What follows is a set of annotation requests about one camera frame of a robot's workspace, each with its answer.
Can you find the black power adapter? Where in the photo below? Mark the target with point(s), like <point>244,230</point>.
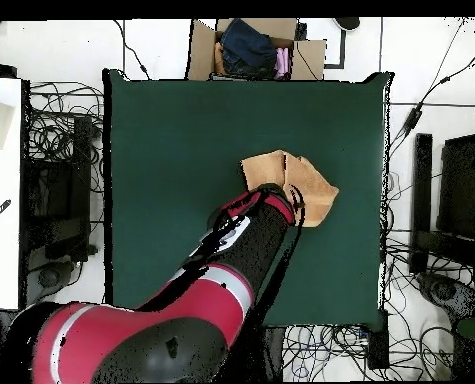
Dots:
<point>414,120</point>

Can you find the black metal rack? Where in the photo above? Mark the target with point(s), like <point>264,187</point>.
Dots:
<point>81,180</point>

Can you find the dark green table cloth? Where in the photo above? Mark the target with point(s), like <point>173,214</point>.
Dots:
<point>173,140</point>

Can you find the folded tan garment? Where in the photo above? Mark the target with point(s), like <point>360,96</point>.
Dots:
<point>219,60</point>

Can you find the pink garment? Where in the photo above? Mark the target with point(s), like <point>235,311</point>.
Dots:
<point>282,62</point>

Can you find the black power strip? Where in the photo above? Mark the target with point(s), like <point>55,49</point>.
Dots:
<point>378,344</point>

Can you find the brown cardboard box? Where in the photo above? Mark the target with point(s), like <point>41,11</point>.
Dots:
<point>201,56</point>

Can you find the white table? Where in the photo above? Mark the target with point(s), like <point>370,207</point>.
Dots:
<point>1,260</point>

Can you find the tan terry towel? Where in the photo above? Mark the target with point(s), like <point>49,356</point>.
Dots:
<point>313,188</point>

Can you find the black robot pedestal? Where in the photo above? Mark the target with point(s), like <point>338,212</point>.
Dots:
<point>275,354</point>

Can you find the blue denim jeans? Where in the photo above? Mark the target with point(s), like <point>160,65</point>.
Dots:
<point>249,48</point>

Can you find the small black block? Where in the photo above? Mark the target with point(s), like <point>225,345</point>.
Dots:
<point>301,31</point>

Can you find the wide black panel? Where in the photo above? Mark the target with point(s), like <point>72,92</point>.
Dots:
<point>459,188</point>

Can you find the narrow black panel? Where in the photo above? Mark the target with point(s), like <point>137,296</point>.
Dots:
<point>422,192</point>

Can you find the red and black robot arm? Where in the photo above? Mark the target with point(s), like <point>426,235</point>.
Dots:
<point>161,328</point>

